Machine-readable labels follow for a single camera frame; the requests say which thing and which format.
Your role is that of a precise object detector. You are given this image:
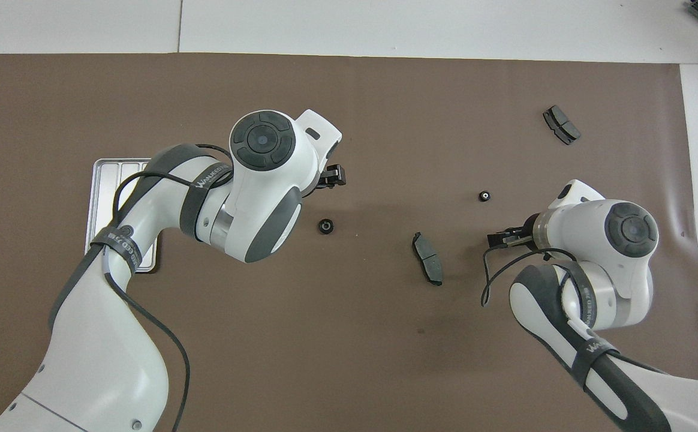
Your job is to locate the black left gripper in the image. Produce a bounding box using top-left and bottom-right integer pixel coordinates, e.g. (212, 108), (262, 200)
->
(304, 164), (347, 196)

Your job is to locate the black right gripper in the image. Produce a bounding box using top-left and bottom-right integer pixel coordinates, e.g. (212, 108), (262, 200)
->
(487, 215), (543, 248)

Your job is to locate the silver metal tray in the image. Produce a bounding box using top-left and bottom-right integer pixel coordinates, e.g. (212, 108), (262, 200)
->
(85, 158), (159, 274)

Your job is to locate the brown table mat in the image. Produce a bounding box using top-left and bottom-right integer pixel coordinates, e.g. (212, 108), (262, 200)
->
(0, 53), (698, 432)

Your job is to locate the dark grey brake pad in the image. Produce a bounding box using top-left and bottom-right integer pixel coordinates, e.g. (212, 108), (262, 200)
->
(543, 105), (582, 146)
(413, 232), (444, 287)

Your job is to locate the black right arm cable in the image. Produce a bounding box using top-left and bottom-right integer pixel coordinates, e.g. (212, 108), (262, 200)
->
(481, 247), (577, 308)

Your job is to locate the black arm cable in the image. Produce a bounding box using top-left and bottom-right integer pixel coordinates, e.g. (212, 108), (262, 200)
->
(102, 143), (233, 432)
(481, 247), (577, 308)

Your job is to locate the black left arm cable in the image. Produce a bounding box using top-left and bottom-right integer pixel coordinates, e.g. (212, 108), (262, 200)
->
(102, 143), (233, 432)

